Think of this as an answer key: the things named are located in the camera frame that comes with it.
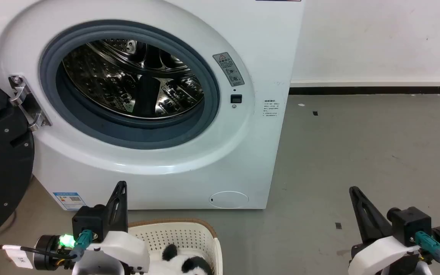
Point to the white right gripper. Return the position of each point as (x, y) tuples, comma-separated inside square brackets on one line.
[(380, 256)]

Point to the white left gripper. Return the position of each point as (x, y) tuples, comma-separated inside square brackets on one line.
[(124, 248)]

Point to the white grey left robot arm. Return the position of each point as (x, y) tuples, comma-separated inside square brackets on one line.
[(97, 269)]

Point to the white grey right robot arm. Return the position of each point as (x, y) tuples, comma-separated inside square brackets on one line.
[(405, 269)]

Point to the black and white plush toy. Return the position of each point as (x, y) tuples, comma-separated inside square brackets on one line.
[(183, 265)]

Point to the black round washer door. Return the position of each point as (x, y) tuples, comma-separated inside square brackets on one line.
[(8, 152)]

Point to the stainless steel washing machine drum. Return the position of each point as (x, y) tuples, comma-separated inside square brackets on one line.
[(105, 84)]

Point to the blue white energy label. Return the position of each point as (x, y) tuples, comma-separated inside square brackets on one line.
[(69, 201)]

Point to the white perforated laundry basket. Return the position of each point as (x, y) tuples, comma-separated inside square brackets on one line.
[(189, 236)]

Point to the grey rubber door gasket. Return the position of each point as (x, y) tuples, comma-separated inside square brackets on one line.
[(90, 130)]

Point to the oval white filter cover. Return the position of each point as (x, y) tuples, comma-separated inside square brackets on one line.
[(228, 199)]

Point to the white front-load washing machine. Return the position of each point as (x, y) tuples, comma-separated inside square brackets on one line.
[(243, 152)]

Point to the silver metal door hinge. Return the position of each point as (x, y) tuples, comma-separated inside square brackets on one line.
[(27, 103)]

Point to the small printed text sticker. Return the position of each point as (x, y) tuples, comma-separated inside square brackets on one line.
[(271, 108)]

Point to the black door latch socket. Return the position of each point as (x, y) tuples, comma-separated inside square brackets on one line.
[(236, 99)]

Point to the grey warning sticker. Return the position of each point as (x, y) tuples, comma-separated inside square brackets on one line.
[(228, 69)]

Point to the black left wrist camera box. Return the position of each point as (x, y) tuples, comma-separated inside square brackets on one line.
[(88, 221)]

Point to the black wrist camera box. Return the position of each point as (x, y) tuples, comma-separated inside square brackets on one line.
[(88, 221), (411, 223)]

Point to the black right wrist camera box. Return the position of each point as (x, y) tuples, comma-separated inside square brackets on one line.
[(411, 223)]

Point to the black wall baseboard strip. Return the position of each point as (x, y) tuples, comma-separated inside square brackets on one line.
[(376, 90)]

